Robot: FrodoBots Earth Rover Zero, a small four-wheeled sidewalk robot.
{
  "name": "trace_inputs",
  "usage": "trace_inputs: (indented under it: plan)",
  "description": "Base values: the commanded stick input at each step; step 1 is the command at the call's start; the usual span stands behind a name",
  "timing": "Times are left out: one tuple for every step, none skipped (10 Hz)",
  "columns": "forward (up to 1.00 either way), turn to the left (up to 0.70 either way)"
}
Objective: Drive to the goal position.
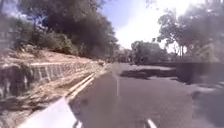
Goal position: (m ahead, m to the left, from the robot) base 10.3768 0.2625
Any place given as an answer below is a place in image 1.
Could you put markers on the bushes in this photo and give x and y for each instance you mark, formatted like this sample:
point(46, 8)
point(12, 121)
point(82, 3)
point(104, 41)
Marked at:
point(146, 51)

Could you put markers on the grey asphalt road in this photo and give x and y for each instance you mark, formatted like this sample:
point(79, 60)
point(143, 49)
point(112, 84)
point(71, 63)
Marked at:
point(140, 100)

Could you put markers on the row of trees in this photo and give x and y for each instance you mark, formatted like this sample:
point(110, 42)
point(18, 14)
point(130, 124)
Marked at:
point(73, 26)

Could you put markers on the dry earth slope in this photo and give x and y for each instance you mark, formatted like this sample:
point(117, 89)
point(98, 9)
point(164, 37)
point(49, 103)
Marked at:
point(43, 56)

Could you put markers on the dry leaf-strewn verge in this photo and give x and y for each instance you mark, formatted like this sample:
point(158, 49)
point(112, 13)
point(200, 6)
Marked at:
point(36, 96)

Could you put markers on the group of trees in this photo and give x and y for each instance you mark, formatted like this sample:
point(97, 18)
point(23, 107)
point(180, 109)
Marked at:
point(196, 33)

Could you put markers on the low stone retaining wall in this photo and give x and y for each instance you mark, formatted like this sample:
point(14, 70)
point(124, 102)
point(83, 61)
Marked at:
point(40, 73)

